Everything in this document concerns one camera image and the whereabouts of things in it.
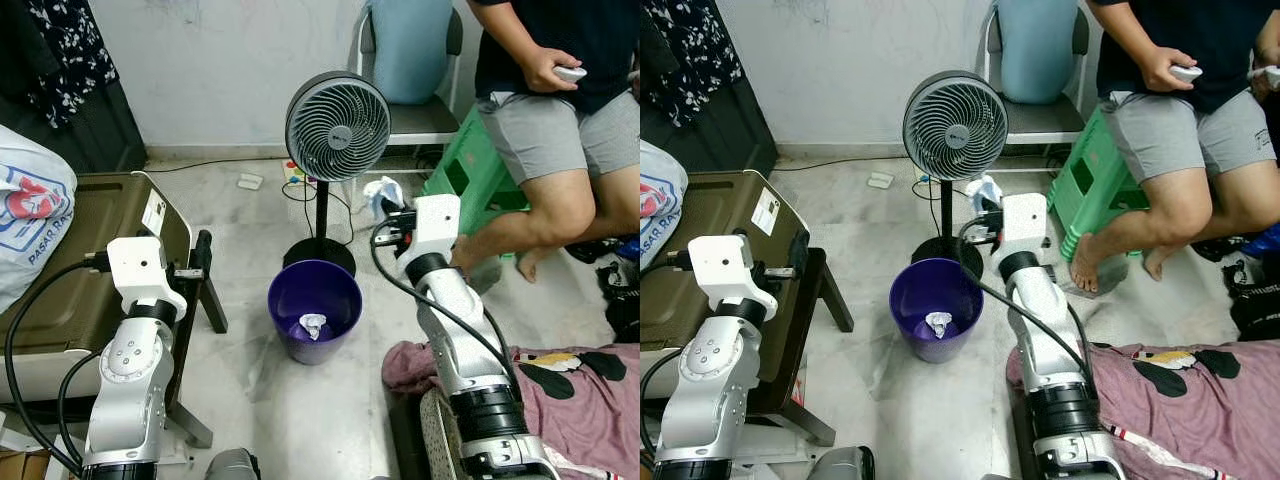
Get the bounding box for white blue wrapper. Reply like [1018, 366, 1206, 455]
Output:
[362, 177, 407, 219]
[965, 175, 1005, 213]

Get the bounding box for brown folding table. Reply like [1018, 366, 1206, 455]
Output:
[640, 168, 856, 446]
[0, 170, 231, 449]

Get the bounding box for green plastic stool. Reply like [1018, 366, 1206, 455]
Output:
[1045, 103, 1151, 263]
[420, 103, 533, 238]

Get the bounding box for purple waste bin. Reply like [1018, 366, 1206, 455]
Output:
[888, 257, 986, 364]
[267, 259, 364, 366]

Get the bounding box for grey black standing fan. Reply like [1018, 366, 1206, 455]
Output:
[902, 70, 1009, 276]
[282, 72, 393, 278]

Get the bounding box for grey metal chair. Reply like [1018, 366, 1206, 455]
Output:
[985, 0, 1096, 149]
[357, 0, 467, 149]

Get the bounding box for printed white plastic bag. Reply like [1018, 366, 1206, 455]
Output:
[640, 140, 689, 271]
[0, 125, 79, 313]

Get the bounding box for black bag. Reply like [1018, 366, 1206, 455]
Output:
[1195, 235, 1280, 343]
[565, 235, 641, 343]

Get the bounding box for light blue chair cushion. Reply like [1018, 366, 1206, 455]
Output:
[367, 0, 454, 107]
[995, 0, 1079, 106]

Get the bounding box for grey robot left leg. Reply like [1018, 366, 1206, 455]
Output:
[205, 448, 263, 480]
[805, 445, 876, 480]

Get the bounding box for black floral garment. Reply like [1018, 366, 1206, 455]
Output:
[640, 0, 746, 126]
[20, 0, 121, 129]

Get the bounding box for pink cartoon print blanket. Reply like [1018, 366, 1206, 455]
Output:
[1005, 342, 1280, 480]
[383, 342, 641, 480]

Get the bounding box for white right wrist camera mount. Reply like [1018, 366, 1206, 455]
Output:
[1000, 193, 1049, 259]
[412, 194, 463, 263]

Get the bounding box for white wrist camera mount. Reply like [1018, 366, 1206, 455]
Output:
[107, 236, 189, 321]
[688, 234, 779, 321]
[1000, 193, 1049, 259]
[412, 194, 463, 263]

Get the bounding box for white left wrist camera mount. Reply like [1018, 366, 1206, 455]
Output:
[107, 236, 189, 321]
[688, 234, 779, 321]

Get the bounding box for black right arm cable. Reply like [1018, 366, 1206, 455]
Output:
[370, 220, 521, 401]
[957, 222, 1098, 391]

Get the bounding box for thin black floor cable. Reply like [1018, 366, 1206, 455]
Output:
[775, 155, 916, 173]
[145, 155, 293, 174]

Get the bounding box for short black left arm cable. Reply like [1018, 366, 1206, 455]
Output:
[57, 350, 106, 468]
[640, 347, 686, 459]

